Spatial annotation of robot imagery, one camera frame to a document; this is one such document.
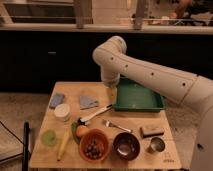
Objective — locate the green plastic tray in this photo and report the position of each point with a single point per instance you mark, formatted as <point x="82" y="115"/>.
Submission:
<point x="133" y="97"/>

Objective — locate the small metal cup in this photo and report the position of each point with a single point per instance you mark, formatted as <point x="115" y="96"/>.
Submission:
<point x="157" y="145"/>

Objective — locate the green leaf vegetable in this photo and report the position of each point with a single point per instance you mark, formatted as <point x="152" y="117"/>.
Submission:
<point x="74" y="126"/>

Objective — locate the orange fruit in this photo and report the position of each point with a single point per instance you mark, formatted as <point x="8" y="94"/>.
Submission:
<point x="81" y="130"/>

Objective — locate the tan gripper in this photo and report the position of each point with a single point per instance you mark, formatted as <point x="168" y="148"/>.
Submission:
<point x="111" y="82"/>

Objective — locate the blue-grey towel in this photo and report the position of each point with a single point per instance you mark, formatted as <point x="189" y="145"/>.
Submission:
<point x="86" y="102"/>

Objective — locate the black pole stand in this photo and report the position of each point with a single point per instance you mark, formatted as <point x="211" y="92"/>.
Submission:
<point x="25" y="147"/>

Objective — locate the white plastic cup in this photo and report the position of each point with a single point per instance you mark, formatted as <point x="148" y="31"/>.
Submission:
<point x="62" y="112"/>

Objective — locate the metal fork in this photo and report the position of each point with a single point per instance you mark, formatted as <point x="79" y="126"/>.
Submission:
<point x="107" y="123"/>

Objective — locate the dark purple bowl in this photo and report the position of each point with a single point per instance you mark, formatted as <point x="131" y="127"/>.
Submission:
<point x="126" y="146"/>

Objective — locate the green plastic lid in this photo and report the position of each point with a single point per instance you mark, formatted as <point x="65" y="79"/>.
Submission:
<point x="48" y="138"/>

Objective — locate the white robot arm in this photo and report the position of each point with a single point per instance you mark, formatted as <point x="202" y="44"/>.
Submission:
<point x="185" y="88"/>

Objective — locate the brown block sponge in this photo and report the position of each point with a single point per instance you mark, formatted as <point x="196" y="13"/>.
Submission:
<point x="151" y="130"/>

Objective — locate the orange bowl with grapes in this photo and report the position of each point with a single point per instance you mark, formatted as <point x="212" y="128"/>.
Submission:
<point x="94" y="146"/>

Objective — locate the blue sponge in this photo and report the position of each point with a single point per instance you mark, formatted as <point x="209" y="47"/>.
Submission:
<point x="56" y="100"/>

